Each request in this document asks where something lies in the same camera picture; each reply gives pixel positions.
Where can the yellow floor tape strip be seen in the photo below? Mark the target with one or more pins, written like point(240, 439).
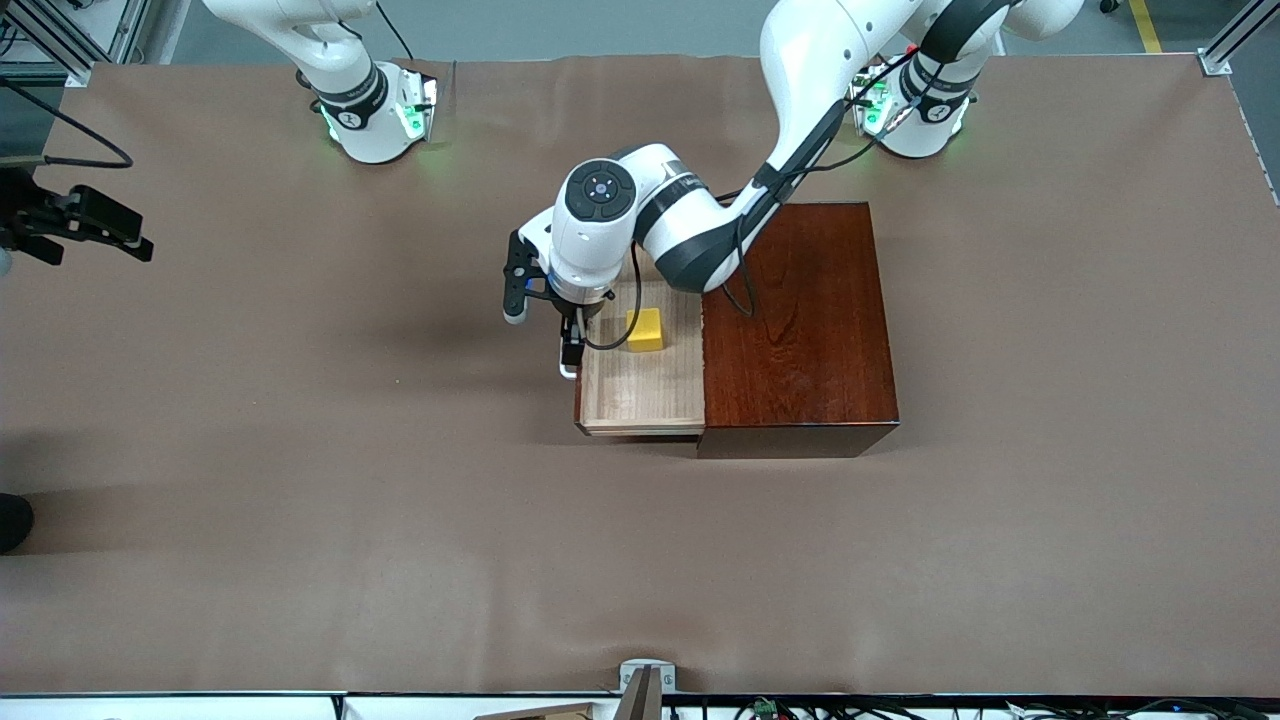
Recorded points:
point(1147, 30)

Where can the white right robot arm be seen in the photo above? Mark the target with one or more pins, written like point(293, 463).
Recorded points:
point(365, 130)

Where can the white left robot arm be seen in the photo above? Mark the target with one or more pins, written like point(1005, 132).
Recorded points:
point(690, 240)

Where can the black rounded object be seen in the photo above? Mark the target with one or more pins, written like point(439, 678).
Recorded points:
point(12, 522)

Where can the brown board piece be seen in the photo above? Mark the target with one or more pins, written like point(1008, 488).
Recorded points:
point(550, 713)

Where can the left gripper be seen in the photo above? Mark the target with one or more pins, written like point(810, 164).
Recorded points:
point(571, 328)

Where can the yellow wooden block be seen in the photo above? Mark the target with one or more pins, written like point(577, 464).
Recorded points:
point(645, 335)

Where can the aluminium frame strut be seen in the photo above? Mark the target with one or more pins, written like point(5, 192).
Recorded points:
point(1225, 50)
point(50, 40)

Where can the grey metal camera bracket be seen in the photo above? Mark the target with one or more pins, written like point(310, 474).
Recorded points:
point(648, 675)

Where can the dark brown wooden cabinet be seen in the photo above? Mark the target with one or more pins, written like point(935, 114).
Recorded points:
point(810, 340)

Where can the brown table cover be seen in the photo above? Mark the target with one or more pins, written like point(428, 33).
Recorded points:
point(500, 560)

